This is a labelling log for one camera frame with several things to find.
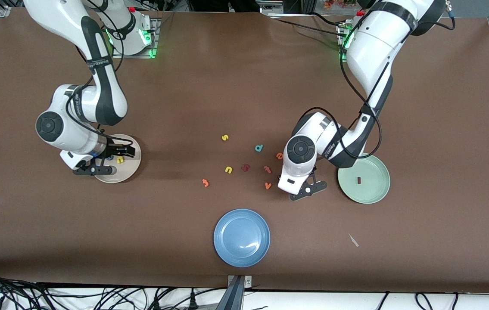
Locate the beige brown plate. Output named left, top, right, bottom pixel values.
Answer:
left=96, top=134, right=142, bottom=184

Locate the light green plate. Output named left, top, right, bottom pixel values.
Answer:
left=338, top=152, right=391, bottom=205

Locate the brown table cover sheet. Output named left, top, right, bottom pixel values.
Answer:
left=0, top=8, right=489, bottom=294

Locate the blue plate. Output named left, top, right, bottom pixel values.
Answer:
left=213, top=209, right=271, bottom=268

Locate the orange flower bunch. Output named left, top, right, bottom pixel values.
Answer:
left=324, top=0, right=357, bottom=10

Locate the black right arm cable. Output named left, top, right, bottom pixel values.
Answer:
left=65, top=0, right=135, bottom=149

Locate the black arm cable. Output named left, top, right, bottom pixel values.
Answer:
left=65, top=0, right=135, bottom=149
left=299, top=0, right=456, bottom=160

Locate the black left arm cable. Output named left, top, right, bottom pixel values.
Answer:
left=299, top=0, right=456, bottom=160

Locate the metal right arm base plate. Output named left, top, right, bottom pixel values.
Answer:
left=112, top=17, right=161, bottom=59

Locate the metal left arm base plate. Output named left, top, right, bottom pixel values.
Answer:
left=338, top=22, right=350, bottom=63

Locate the grey metal camera bracket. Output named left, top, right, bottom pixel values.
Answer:
left=227, top=275, right=252, bottom=310

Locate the black base cable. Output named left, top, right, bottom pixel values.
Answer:
left=270, top=13, right=349, bottom=38

